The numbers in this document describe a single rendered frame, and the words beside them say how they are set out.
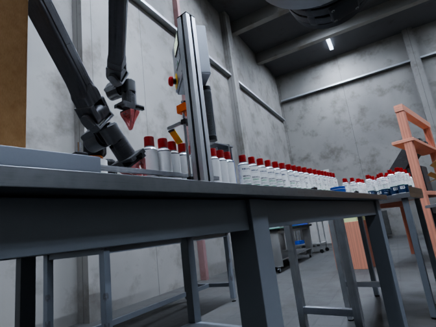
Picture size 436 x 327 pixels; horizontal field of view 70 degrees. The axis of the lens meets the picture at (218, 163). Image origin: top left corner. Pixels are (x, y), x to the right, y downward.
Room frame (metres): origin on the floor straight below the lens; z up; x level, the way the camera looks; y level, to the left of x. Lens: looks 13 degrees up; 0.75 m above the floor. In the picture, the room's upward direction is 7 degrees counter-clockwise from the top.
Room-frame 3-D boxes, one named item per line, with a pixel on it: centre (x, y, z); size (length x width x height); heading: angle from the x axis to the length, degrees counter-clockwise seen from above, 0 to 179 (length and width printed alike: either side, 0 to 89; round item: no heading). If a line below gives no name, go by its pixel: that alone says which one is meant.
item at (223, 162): (1.26, -0.01, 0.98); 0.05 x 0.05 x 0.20
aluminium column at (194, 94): (0.96, 0.05, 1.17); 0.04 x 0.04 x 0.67; 52
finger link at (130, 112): (1.16, 0.31, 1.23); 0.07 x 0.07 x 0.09; 54
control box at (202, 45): (1.04, 0.06, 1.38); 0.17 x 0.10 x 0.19; 17
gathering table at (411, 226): (2.79, -1.35, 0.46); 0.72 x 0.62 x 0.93; 142
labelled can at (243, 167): (1.40, -0.11, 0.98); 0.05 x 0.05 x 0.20
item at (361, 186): (2.88, -1.44, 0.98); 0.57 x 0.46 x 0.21; 52
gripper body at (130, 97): (1.15, 0.32, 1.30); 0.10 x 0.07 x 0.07; 144
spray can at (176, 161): (1.06, 0.16, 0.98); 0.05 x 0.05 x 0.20
